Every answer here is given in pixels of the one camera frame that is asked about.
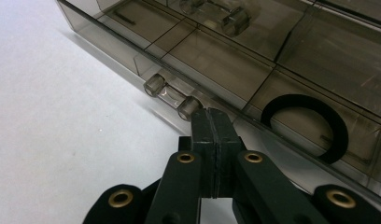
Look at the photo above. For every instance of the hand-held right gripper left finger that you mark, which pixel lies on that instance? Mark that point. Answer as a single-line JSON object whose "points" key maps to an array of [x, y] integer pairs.
{"points": [[205, 140]]}

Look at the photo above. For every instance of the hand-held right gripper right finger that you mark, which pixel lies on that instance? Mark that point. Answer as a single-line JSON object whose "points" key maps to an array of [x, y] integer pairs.
{"points": [[226, 149]]}

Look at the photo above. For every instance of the white board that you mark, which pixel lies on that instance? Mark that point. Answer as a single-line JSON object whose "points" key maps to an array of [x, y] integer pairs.
{"points": [[54, 124]]}

